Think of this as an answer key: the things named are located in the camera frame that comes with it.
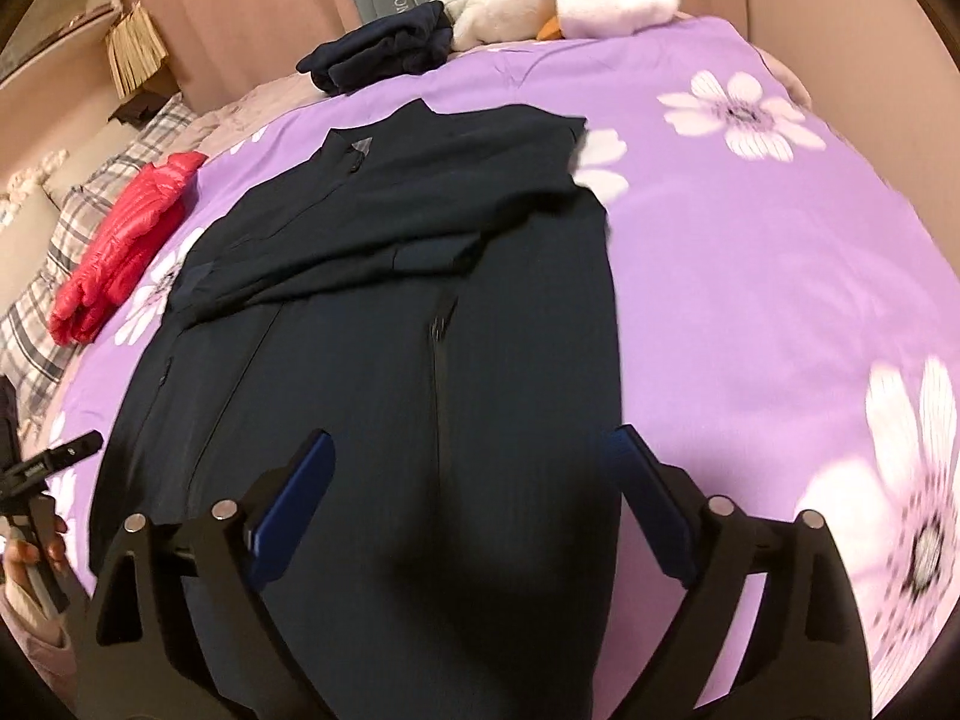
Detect beige pillow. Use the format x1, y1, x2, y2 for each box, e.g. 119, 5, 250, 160
41, 116, 151, 200
0, 187, 68, 316

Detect purple floral blanket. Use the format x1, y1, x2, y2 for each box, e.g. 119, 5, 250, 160
41, 15, 960, 720

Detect red down jacket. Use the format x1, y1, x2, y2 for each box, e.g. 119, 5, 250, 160
49, 151, 209, 346

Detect grey plaid pillow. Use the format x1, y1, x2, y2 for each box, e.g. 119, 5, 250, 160
0, 94, 200, 428

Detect pink curtain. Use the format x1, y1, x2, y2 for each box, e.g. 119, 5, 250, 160
101, 0, 751, 117

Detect dark brown cloth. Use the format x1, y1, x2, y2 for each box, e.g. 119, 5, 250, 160
109, 90, 181, 125

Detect mauve bed sheet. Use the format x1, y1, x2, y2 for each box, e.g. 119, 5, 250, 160
15, 41, 815, 481

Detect folded navy clothes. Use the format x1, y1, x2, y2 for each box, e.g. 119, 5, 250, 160
296, 1, 455, 97

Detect dark navy jacket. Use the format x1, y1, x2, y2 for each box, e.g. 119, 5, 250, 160
88, 97, 623, 720

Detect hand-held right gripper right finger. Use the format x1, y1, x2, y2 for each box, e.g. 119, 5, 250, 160
606, 424, 875, 720

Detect person's left forearm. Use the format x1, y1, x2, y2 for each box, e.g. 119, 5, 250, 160
0, 585, 80, 698

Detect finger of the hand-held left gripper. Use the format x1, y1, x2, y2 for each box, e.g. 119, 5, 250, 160
15, 431, 104, 481
0, 375, 20, 466

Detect person's left hand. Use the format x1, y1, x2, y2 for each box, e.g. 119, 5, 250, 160
0, 517, 70, 593

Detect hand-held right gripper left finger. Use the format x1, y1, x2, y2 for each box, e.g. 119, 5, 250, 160
75, 429, 336, 720

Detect white wall shelf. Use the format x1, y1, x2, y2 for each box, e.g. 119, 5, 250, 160
0, 0, 125, 91

